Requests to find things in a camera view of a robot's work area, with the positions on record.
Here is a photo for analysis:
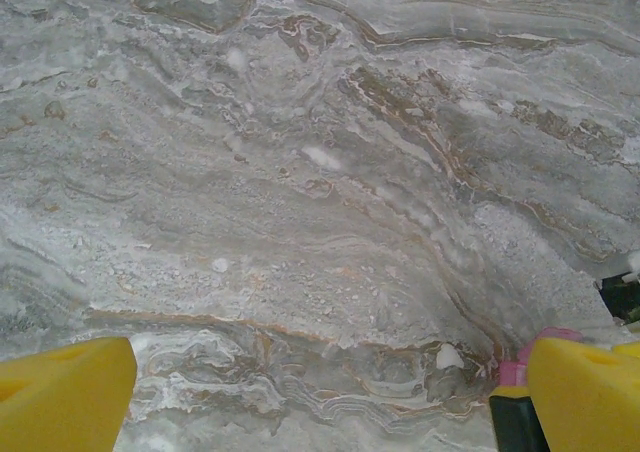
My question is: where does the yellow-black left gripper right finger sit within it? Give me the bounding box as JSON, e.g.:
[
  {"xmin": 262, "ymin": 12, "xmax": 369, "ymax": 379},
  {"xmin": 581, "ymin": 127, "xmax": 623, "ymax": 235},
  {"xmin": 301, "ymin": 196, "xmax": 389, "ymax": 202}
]
[{"xmin": 527, "ymin": 336, "xmax": 640, "ymax": 452}]

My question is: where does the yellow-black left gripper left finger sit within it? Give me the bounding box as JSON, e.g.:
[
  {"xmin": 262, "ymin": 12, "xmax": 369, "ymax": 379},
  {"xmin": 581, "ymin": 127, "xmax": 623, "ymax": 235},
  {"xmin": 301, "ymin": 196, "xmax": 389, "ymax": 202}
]
[{"xmin": 0, "ymin": 335, "xmax": 138, "ymax": 452}]

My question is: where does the pink and green pill organizer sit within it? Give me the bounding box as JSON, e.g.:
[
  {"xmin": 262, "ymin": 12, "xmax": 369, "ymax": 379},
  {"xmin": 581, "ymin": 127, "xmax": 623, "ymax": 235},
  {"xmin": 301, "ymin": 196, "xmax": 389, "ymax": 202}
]
[{"xmin": 488, "ymin": 325, "xmax": 585, "ymax": 452}]

